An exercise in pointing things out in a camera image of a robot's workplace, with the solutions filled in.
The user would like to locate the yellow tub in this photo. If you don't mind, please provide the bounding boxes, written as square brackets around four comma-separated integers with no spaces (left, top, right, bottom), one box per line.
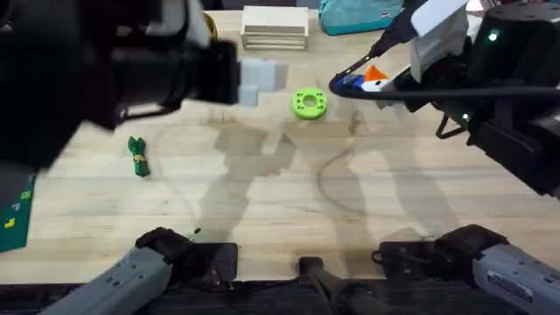
[203,11,219,43]

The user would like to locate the right wrist upright plate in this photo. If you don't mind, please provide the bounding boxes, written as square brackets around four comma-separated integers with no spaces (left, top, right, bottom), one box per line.
[409,0,471,39]

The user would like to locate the black rail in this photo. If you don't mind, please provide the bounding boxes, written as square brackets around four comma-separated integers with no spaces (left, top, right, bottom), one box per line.
[0,278,560,315]

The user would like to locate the left wrist upright plate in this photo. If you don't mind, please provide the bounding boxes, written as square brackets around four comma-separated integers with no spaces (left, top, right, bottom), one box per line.
[146,0,212,48]

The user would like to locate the green toy vegetable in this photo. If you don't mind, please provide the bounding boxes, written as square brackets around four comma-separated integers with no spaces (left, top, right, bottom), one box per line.
[127,135,151,179]

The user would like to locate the teal zip bag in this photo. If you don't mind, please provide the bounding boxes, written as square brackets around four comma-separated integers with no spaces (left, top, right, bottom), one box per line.
[318,0,404,37]

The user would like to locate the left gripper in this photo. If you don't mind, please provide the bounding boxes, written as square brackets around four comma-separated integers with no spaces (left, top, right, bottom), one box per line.
[122,40,289,111]

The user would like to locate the wrist upright plate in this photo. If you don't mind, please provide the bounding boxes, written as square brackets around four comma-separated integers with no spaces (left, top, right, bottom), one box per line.
[409,0,471,39]
[146,0,212,48]

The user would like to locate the green disc with holes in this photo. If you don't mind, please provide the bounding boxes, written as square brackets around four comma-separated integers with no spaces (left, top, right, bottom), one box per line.
[291,87,329,122]

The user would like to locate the pale wooden slatted box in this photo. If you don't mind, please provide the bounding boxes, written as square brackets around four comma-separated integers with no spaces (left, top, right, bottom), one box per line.
[240,5,310,52]

